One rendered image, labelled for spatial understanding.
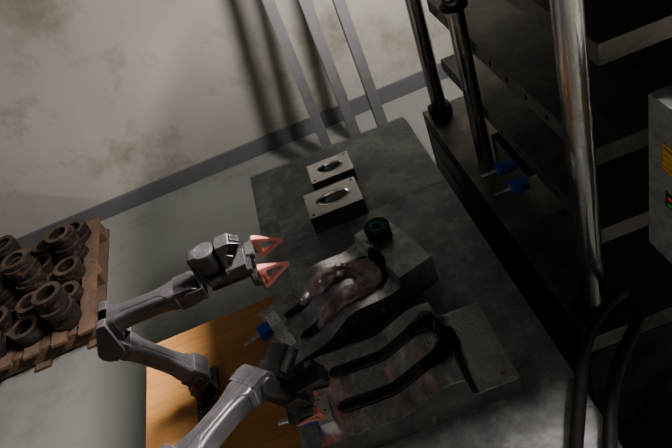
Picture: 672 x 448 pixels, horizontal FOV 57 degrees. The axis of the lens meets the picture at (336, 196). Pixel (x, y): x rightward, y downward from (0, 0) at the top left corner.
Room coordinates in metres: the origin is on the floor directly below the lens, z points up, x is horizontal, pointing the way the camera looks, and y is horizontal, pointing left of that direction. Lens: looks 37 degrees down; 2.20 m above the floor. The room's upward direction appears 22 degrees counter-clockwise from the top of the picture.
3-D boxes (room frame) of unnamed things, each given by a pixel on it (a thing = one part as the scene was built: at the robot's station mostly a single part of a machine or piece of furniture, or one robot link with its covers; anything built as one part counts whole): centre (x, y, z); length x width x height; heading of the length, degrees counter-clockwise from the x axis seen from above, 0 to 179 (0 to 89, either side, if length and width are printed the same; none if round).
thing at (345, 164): (1.99, -0.02, 0.83); 0.17 x 0.13 x 0.06; 89
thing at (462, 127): (1.57, -0.88, 0.75); 1.30 x 0.84 x 0.06; 179
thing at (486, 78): (1.57, -0.93, 1.01); 1.10 x 0.74 x 0.05; 179
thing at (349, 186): (1.79, 0.01, 0.83); 0.20 x 0.15 x 0.07; 89
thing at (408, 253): (1.35, 0.08, 0.85); 0.50 x 0.26 x 0.11; 106
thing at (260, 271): (1.18, 0.22, 1.20); 0.09 x 0.07 x 0.07; 91
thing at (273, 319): (1.31, 0.36, 0.85); 0.13 x 0.05 x 0.05; 106
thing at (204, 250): (1.22, 0.38, 1.24); 0.12 x 0.09 x 0.12; 91
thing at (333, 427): (0.99, 0.00, 0.87); 0.50 x 0.26 x 0.14; 89
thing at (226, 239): (1.21, 0.29, 1.25); 0.07 x 0.06 x 0.11; 1
